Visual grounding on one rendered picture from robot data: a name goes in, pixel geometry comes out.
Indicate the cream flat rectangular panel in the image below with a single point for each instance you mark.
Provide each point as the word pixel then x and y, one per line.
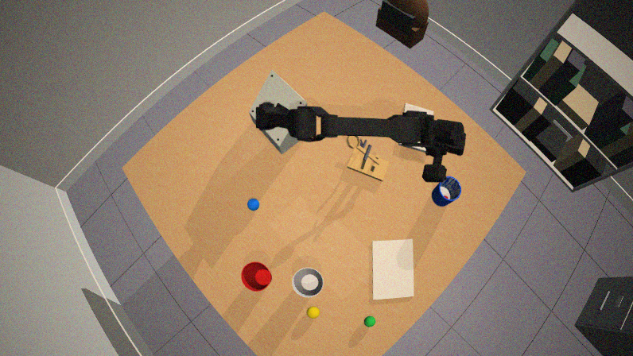
pixel 413 107

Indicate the yellow ball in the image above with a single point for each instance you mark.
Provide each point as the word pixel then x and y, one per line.
pixel 313 312

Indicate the grey cone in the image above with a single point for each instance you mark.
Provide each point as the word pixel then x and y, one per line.
pixel 307 282

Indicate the cream flat rectangular sheet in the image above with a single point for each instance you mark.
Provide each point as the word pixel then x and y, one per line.
pixel 393 269

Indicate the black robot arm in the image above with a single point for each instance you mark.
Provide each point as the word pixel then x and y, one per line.
pixel 407 128

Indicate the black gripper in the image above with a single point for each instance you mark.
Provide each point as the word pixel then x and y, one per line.
pixel 435 172

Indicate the blue ball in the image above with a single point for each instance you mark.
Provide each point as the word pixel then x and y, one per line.
pixel 253 204

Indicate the green ball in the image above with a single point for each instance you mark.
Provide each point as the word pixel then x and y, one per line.
pixel 369 321

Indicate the blue cup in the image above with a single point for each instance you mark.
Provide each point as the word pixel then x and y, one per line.
pixel 450 188

